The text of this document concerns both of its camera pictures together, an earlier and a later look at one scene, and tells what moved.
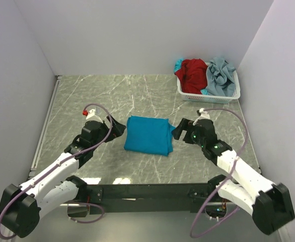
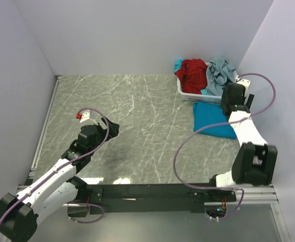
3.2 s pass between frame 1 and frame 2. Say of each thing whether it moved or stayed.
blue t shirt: moved
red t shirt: stayed
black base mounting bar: stayed
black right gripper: moved
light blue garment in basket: stayed
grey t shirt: stayed
